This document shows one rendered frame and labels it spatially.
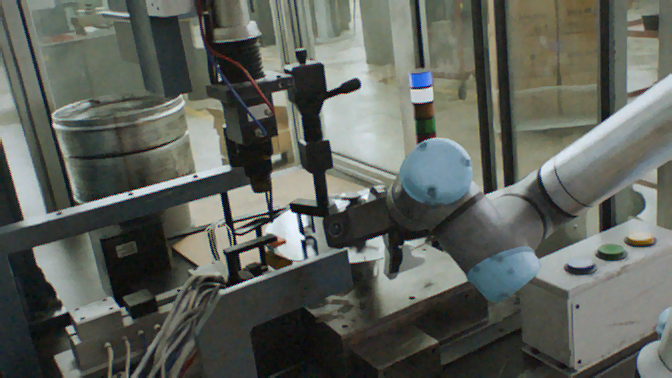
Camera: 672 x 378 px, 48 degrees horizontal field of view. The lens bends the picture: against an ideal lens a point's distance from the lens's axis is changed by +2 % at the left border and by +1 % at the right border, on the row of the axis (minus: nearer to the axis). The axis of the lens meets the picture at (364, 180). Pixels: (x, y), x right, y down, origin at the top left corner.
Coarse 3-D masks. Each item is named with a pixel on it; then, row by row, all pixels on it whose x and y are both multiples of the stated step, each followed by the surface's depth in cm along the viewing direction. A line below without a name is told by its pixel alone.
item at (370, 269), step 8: (352, 264) 133; (360, 264) 132; (368, 264) 133; (376, 264) 134; (352, 272) 133; (360, 272) 133; (368, 272) 133; (376, 272) 134; (352, 280) 134; (360, 280) 133
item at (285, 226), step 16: (272, 224) 137; (288, 224) 136; (304, 224) 135; (320, 224) 134; (288, 240) 129; (304, 240) 128; (320, 240) 127; (368, 240) 125; (416, 240) 123; (288, 256) 122; (304, 256) 122; (352, 256) 119; (368, 256) 119; (384, 256) 118
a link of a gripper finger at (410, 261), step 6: (402, 246) 106; (408, 246) 106; (408, 252) 107; (408, 258) 108; (414, 258) 108; (420, 258) 109; (384, 264) 110; (402, 264) 109; (408, 264) 109; (414, 264) 109; (420, 264) 110; (384, 270) 111; (402, 270) 110; (390, 276) 109; (396, 276) 110
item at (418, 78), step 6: (408, 72) 151; (414, 72) 150; (420, 72) 149; (426, 72) 149; (414, 78) 149; (420, 78) 149; (426, 78) 149; (414, 84) 150; (420, 84) 149; (426, 84) 150
